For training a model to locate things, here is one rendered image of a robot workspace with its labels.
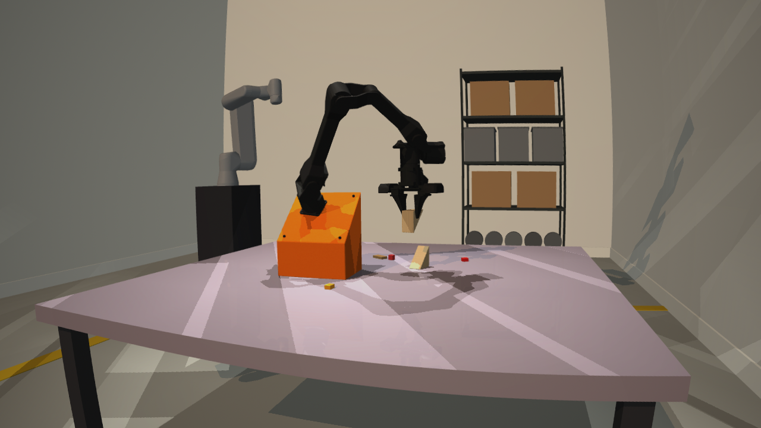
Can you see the pale yellow triangular block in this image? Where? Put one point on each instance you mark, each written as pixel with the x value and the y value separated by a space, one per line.
pixel 421 258

